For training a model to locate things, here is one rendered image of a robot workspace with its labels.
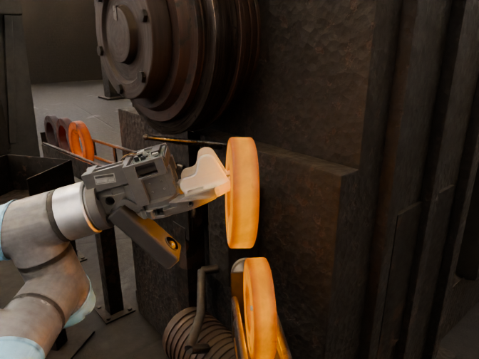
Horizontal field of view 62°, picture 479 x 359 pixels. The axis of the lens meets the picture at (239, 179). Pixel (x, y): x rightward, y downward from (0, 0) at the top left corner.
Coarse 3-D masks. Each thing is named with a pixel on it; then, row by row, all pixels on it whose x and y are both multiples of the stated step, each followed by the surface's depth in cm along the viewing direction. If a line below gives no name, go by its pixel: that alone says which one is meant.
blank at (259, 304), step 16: (256, 272) 59; (256, 288) 57; (272, 288) 58; (256, 304) 56; (272, 304) 56; (256, 320) 56; (272, 320) 56; (256, 336) 56; (272, 336) 56; (256, 352) 57; (272, 352) 57
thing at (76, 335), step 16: (0, 160) 138; (16, 160) 140; (32, 160) 139; (48, 160) 137; (64, 160) 135; (0, 176) 139; (16, 176) 143; (32, 176) 141; (48, 176) 125; (64, 176) 132; (0, 192) 139; (16, 192) 142; (32, 192) 119; (64, 336) 152; (80, 336) 156; (64, 352) 148
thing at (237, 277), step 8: (232, 272) 71; (240, 272) 71; (232, 280) 71; (240, 280) 71; (232, 288) 71; (240, 288) 71; (232, 296) 72; (240, 296) 72; (240, 304) 72; (240, 312) 72
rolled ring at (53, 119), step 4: (48, 116) 184; (52, 116) 184; (44, 120) 190; (48, 120) 185; (52, 120) 181; (56, 120) 182; (44, 124) 191; (48, 124) 190; (52, 124) 182; (44, 128) 193; (48, 128) 192; (52, 128) 193; (48, 132) 192; (52, 132) 193; (48, 136) 193; (52, 136) 194; (56, 136) 181; (48, 140) 192; (52, 140) 193; (56, 140) 182; (52, 144) 192; (56, 144) 183
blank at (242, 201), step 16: (240, 144) 52; (240, 160) 50; (256, 160) 50; (240, 176) 49; (256, 176) 49; (240, 192) 49; (256, 192) 49; (240, 208) 49; (256, 208) 49; (240, 224) 50; (256, 224) 50; (240, 240) 52
